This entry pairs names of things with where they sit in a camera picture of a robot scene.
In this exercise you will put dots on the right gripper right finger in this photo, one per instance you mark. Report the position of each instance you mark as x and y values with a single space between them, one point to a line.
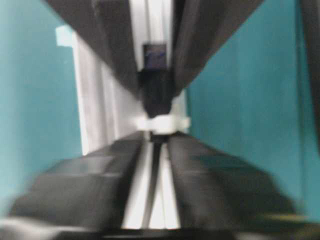
223 197

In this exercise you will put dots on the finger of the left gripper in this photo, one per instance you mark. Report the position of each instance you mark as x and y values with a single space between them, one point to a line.
200 28
105 25

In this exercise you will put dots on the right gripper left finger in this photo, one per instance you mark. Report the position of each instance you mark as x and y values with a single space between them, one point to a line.
79 198

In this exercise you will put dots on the aluminium extrusion rail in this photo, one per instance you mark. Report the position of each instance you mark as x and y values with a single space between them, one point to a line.
107 112

